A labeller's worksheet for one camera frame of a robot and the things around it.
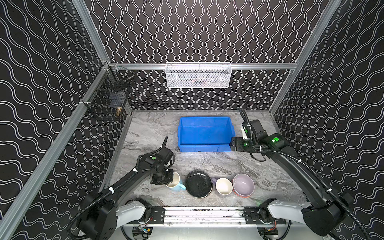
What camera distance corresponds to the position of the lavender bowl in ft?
2.54

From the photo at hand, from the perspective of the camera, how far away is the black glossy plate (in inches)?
31.5

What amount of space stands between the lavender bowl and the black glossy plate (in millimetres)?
126
